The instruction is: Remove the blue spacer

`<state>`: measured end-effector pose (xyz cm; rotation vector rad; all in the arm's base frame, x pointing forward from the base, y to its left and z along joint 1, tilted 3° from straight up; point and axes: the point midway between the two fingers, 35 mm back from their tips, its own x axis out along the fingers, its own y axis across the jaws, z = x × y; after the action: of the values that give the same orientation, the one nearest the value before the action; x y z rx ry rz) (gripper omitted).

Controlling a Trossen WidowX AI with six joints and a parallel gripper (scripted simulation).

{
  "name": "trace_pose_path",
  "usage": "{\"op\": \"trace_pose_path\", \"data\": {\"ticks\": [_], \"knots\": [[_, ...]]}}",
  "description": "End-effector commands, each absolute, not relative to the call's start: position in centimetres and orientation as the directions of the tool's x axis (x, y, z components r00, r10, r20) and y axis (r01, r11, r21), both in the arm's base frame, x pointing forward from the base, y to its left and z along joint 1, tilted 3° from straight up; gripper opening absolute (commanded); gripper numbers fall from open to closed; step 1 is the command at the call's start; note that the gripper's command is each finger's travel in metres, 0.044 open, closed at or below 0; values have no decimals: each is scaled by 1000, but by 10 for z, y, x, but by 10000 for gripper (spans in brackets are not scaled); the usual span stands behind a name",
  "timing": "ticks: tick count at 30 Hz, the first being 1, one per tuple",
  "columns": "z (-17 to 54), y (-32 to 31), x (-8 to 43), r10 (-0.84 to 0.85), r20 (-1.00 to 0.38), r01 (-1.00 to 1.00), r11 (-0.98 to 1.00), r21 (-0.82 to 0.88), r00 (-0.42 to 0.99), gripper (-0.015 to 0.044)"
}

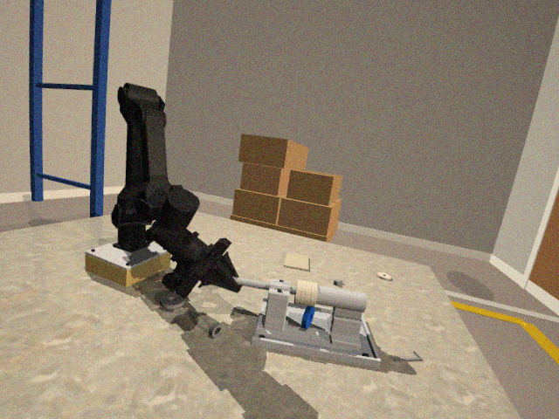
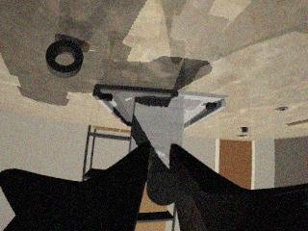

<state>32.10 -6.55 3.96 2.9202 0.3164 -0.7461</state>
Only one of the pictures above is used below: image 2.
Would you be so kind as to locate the black ring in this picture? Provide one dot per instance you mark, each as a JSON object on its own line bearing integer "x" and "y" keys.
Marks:
{"x": 64, "y": 47}

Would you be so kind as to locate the grey cylinder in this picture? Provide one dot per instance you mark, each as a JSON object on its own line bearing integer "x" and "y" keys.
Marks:
{"x": 162, "y": 185}

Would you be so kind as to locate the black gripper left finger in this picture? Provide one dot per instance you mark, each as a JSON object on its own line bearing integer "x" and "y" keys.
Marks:
{"x": 109, "y": 201}

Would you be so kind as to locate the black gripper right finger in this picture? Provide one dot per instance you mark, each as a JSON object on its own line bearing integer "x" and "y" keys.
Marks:
{"x": 209, "y": 202}

